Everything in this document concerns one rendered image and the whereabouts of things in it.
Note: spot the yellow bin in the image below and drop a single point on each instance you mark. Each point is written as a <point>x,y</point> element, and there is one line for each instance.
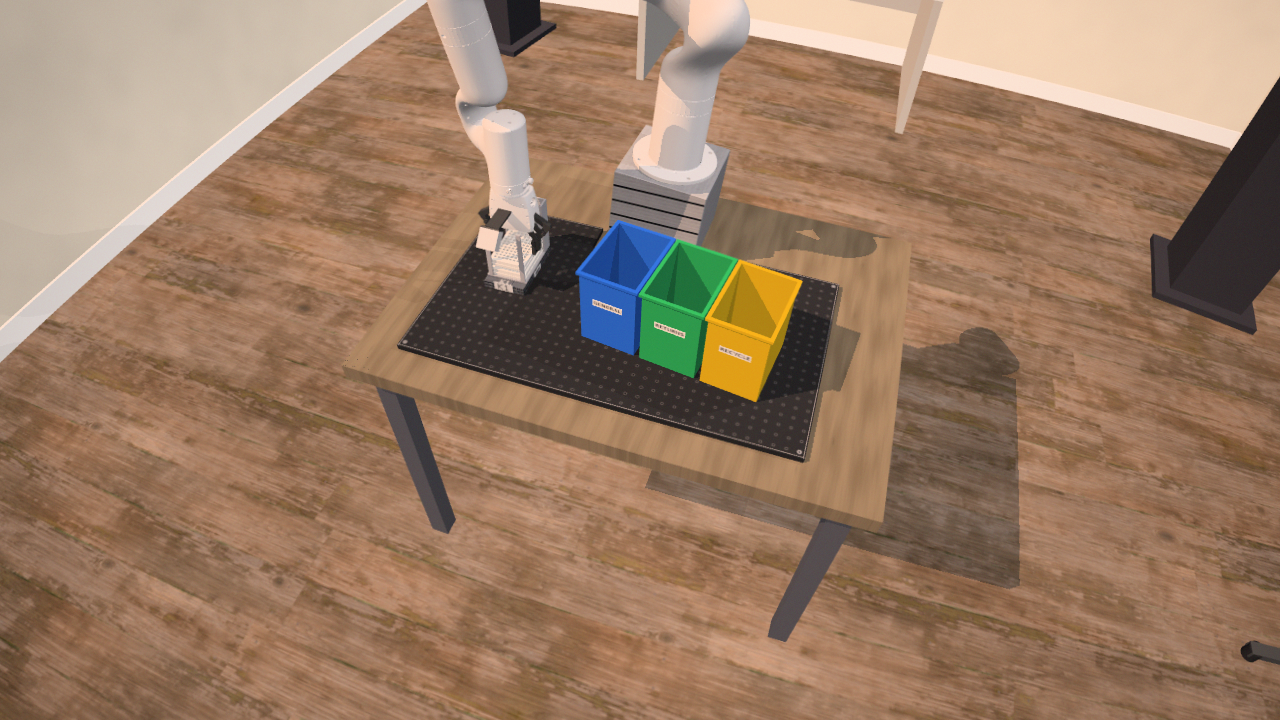
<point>754,298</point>

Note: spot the green bin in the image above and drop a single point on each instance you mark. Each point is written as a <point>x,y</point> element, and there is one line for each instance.
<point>692,277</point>

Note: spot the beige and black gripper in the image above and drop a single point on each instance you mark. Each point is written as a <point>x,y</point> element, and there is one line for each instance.
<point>524,213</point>

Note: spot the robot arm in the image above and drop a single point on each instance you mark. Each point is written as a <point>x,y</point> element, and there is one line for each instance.
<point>674,153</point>

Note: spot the blue open-top bin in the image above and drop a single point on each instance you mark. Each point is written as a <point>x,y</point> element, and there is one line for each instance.
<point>610,312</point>

